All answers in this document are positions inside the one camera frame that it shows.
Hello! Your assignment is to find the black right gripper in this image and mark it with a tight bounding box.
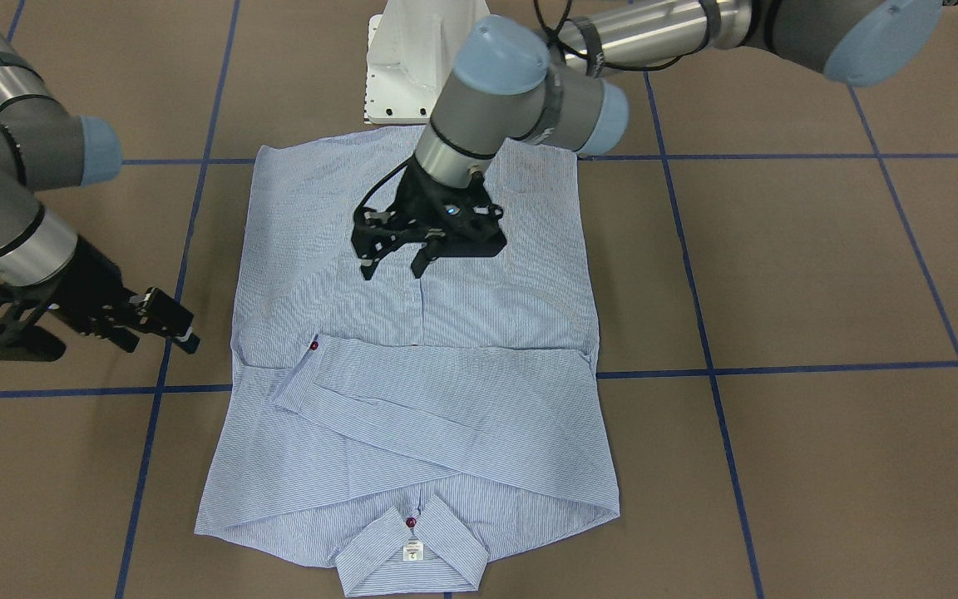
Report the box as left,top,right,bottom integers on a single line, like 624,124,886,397
0,236,201,363

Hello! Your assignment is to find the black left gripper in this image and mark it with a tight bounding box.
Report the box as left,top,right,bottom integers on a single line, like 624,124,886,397
351,156,480,281

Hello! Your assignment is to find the blue striped button shirt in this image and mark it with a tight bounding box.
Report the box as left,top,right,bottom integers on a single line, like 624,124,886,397
195,126,620,597

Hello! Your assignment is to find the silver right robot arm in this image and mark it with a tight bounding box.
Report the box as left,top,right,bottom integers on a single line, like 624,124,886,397
0,33,200,363

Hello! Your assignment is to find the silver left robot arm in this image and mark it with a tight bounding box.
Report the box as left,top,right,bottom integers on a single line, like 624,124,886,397
350,1,943,280

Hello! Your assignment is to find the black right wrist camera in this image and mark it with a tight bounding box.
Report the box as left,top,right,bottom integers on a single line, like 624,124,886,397
128,287,194,342

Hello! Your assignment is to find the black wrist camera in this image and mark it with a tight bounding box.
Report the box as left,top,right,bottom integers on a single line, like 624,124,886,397
438,202,508,258
128,287,194,342

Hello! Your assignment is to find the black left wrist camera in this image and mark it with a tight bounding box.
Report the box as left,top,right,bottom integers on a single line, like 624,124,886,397
438,202,508,258

